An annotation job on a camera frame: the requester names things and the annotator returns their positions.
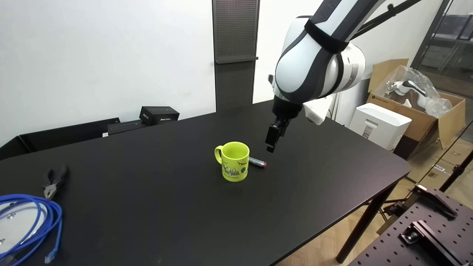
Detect clear plastic bag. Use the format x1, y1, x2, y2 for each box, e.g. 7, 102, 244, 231
375, 65, 454, 118

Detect yellow mug with face print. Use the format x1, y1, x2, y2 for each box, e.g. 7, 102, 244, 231
213, 140, 251, 183

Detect black table leg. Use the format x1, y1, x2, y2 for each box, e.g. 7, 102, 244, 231
335, 183, 398, 264

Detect long black case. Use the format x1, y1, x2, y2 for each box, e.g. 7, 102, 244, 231
0, 117, 123, 161

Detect dark grey pillar panel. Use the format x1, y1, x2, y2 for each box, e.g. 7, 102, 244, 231
211, 0, 262, 112

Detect coiled blue cable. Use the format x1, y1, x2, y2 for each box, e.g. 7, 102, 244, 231
0, 192, 65, 266

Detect orange capped marker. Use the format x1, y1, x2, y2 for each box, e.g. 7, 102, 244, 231
248, 155, 269, 170

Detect black metal shelf frame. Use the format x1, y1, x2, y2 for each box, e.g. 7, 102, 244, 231
409, 0, 473, 100

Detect black mounting rod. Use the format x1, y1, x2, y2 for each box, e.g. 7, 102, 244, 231
353, 0, 423, 38

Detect white box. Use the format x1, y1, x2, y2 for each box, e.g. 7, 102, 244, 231
347, 102, 414, 152

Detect small black box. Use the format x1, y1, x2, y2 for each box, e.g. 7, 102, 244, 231
139, 105, 180, 126

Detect black metal bracket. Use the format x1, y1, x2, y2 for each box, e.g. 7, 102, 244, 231
412, 183, 460, 220
398, 219, 466, 266

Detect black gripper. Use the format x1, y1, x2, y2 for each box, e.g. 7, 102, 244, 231
265, 96, 303, 154

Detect black stand leg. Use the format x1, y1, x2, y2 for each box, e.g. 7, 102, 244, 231
439, 148, 473, 194

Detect brown cardboard box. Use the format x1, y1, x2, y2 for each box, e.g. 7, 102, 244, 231
367, 58, 467, 149

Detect perforated metal breadboard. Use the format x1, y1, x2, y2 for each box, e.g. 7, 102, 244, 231
346, 183, 473, 266

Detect black pliers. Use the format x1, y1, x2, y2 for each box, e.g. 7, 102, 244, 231
43, 164, 71, 201

